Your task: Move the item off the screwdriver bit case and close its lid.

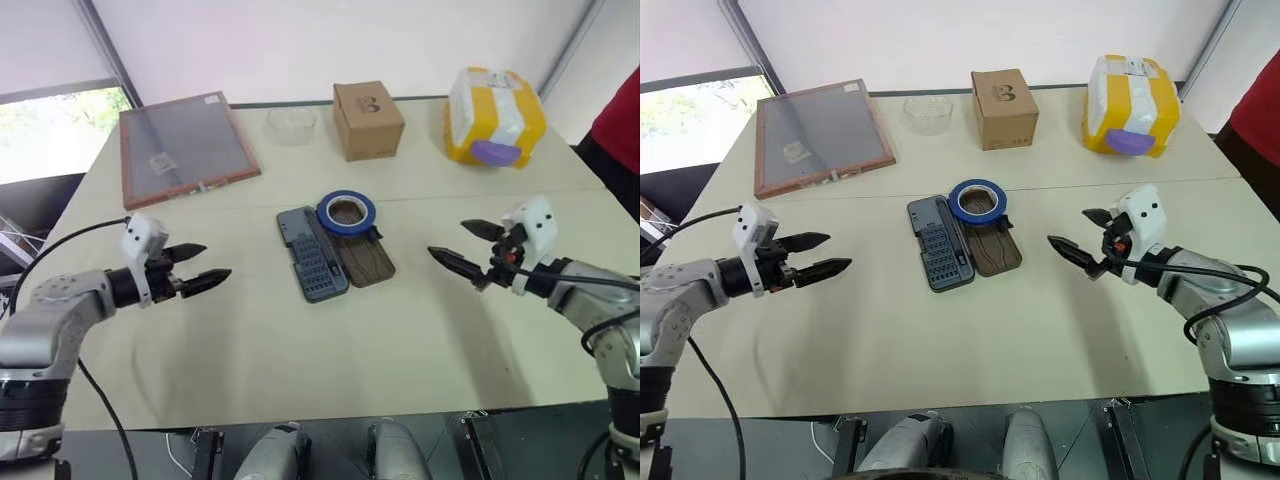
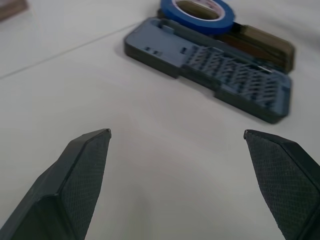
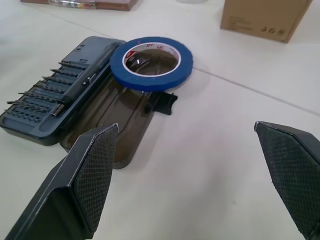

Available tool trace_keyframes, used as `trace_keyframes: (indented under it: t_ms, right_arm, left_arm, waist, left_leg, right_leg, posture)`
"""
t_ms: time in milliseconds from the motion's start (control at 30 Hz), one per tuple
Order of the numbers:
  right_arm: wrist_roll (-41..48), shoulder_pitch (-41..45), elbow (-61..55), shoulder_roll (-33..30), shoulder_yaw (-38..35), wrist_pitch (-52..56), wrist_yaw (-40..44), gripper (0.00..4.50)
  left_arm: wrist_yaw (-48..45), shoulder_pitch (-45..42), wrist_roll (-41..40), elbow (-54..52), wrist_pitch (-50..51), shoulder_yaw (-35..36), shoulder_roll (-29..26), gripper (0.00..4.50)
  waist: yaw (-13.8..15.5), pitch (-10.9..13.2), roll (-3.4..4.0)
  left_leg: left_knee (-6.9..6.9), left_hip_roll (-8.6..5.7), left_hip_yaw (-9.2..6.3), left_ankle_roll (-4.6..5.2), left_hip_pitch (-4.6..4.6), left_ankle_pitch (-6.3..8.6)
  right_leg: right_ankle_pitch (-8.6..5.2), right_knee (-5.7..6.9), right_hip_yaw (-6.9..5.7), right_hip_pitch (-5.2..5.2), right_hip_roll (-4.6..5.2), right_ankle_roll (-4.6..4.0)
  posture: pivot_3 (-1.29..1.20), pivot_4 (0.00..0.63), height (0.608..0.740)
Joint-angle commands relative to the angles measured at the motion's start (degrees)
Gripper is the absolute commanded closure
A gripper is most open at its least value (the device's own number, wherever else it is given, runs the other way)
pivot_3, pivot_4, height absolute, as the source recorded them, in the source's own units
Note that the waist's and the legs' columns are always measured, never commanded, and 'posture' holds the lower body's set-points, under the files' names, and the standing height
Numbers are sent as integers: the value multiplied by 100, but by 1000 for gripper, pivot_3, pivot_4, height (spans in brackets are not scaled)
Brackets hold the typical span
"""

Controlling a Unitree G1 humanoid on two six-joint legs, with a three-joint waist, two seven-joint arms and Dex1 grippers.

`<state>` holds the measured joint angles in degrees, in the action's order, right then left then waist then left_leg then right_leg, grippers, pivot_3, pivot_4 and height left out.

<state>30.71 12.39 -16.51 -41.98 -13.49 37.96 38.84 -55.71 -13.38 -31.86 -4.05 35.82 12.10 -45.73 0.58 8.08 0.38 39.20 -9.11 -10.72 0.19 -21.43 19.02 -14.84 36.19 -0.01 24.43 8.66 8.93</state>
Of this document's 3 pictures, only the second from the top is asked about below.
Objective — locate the brown wooden object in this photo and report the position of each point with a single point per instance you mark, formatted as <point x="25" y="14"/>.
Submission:
<point x="11" y="8"/>

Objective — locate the grey plastic tool case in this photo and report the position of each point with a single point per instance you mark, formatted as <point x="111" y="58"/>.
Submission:
<point x="200" y="62"/>

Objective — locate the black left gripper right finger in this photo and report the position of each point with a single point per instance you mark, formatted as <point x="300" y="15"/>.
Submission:
<point x="282" y="182"/>

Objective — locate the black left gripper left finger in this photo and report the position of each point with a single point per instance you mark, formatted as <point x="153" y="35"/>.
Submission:
<point x="62" y="190"/>

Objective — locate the blue tape roll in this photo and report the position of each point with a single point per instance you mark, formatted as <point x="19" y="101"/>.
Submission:
<point x="200" y="15"/>

